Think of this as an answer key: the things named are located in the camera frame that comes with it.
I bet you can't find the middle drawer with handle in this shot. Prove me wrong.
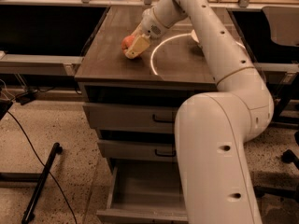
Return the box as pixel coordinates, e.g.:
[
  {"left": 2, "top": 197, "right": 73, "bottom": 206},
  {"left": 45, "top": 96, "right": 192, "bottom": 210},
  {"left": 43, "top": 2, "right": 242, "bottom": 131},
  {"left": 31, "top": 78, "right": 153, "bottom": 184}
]
[{"left": 98, "top": 139, "right": 177, "bottom": 162}]

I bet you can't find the grey chair backrest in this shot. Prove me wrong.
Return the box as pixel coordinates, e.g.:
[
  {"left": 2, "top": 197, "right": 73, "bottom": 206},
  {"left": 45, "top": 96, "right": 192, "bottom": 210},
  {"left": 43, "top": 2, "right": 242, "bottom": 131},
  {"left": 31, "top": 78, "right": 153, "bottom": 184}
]
[{"left": 263, "top": 7, "right": 299, "bottom": 47}]

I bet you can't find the black office chair base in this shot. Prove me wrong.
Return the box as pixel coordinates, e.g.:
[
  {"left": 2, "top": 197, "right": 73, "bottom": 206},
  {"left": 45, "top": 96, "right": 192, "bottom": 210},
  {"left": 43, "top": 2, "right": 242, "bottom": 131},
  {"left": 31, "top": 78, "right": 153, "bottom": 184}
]
[{"left": 250, "top": 130, "right": 299, "bottom": 202}]

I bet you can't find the white paper bowl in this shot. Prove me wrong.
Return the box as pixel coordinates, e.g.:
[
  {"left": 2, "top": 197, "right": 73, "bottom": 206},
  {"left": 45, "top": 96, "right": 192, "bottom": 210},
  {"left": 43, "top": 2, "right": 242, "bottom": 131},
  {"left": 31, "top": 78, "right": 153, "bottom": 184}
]
[{"left": 191, "top": 30, "right": 200, "bottom": 44}]

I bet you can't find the open bottom drawer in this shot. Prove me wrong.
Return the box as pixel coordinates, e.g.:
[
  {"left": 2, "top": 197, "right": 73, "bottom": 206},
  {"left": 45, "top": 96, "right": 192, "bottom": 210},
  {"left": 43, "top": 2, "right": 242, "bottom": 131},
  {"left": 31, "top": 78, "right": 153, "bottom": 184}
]
[{"left": 97, "top": 160, "right": 188, "bottom": 224}]

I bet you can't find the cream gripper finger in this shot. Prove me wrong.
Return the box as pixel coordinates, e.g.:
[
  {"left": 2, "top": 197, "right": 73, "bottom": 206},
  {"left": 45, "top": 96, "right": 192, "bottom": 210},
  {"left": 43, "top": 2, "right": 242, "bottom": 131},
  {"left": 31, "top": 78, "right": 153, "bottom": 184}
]
[
  {"left": 131, "top": 24, "right": 143, "bottom": 37},
  {"left": 125, "top": 35, "right": 150, "bottom": 59}
]

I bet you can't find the black floor cable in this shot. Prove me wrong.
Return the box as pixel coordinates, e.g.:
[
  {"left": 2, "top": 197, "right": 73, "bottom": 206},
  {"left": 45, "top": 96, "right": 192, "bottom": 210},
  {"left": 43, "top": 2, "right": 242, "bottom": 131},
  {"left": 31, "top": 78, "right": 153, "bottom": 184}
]
[{"left": 7, "top": 109, "right": 78, "bottom": 224}]

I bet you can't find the drawer with handle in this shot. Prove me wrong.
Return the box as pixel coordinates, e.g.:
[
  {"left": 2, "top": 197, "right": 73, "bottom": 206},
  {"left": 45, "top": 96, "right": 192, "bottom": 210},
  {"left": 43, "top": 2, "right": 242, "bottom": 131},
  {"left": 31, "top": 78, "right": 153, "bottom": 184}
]
[
  {"left": 98, "top": 139, "right": 177, "bottom": 162},
  {"left": 83, "top": 103, "right": 177, "bottom": 133}
]

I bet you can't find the grey left side desk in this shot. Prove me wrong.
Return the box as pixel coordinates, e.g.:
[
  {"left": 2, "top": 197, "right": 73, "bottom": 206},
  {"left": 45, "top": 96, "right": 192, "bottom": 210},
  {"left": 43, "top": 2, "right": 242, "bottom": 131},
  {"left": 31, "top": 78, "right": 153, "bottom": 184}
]
[{"left": 0, "top": 51, "right": 83, "bottom": 76}]

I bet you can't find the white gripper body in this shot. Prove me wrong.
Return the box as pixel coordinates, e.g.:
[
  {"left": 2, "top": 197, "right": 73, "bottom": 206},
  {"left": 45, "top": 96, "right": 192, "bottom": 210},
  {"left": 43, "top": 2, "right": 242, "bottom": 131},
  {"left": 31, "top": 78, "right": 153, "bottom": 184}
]
[{"left": 140, "top": 8, "right": 168, "bottom": 39}]

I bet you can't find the top drawer with handle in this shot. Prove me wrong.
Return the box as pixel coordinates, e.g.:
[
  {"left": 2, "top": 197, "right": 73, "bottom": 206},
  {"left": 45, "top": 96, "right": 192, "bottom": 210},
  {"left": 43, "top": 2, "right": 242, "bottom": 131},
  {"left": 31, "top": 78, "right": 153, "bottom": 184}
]
[{"left": 83, "top": 103, "right": 177, "bottom": 133}]

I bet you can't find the grey drawer cabinet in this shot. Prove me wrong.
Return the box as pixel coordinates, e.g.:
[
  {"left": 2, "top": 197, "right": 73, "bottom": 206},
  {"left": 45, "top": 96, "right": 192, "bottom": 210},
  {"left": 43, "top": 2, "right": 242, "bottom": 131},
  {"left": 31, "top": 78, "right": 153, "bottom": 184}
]
[{"left": 74, "top": 5, "right": 263, "bottom": 224}]

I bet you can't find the red apple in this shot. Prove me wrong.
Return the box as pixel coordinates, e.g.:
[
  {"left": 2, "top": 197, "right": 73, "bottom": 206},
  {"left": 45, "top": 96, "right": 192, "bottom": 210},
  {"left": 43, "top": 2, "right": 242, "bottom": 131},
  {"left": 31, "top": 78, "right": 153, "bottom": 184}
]
[{"left": 121, "top": 35, "right": 135, "bottom": 56}]

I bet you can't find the black table leg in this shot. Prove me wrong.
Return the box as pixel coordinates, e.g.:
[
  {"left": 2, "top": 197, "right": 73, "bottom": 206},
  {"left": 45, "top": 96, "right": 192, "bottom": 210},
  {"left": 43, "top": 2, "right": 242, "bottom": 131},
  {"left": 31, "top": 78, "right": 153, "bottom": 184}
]
[{"left": 0, "top": 143, "right": 63, "bottom": 224}]

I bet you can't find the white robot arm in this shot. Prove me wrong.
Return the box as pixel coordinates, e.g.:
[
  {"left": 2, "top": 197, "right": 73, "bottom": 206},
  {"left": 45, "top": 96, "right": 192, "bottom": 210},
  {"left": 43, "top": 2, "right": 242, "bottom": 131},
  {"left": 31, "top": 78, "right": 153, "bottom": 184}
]
[{"left": 121, "top": 0, "right": 274, "bottom": 224}]

